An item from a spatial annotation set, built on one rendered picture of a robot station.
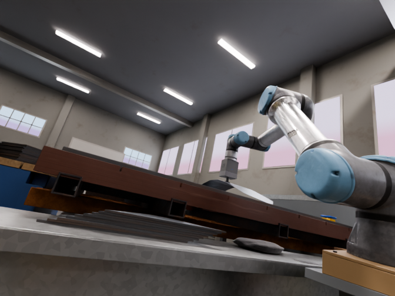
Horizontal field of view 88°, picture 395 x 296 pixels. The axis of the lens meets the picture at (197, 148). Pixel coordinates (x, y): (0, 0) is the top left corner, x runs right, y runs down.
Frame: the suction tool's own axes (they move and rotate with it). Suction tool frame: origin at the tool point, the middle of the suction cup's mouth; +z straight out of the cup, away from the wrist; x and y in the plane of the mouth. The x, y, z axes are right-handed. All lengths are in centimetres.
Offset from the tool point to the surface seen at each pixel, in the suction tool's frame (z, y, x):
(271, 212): 12.8, 6.1, 41.4
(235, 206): 13.9, 23.1, 41.6
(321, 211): 0, -81, 4
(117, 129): -318, 51, -1016
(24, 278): 37, 73, 46
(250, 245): 24, 24, 52
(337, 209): -2, -81, 15
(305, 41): -387, -242, -140
